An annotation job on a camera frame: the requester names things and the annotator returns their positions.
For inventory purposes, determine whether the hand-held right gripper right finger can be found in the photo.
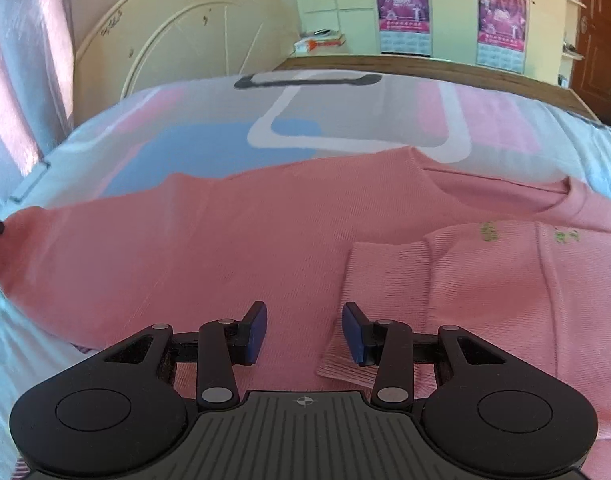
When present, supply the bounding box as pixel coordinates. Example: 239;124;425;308
342;301;506;411

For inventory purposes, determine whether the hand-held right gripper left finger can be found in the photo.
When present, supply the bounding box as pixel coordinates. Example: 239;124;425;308
102;301;268;411

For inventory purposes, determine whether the pink knit sweater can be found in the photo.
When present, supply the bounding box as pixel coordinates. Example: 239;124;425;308
0;147;611;480

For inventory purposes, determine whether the pink curtain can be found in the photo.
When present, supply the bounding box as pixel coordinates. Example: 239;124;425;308
0;0;76;181

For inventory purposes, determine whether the printed bed sheet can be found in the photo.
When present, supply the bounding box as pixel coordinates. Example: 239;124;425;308
0;67;611;480

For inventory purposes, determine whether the cream bed headboard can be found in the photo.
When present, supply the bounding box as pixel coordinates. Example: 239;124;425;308
72;0;298;106

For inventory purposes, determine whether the flat red book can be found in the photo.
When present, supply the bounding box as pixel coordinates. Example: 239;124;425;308
310;30;347;52

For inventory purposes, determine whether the cream wardrobe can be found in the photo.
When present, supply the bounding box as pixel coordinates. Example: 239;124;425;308
290;0;573;83

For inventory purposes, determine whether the cream corner shelf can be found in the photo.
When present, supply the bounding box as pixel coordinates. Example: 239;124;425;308
558;0;589;88

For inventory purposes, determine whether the brown wooden door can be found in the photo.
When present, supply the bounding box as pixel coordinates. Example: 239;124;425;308
570;0;611;128

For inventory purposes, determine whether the wooden bed frame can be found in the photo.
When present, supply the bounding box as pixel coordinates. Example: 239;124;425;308
272;55;606;122

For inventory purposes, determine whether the pink wall calendar poster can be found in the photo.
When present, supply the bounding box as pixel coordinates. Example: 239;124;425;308
374;0;432;57
477;0;529;72

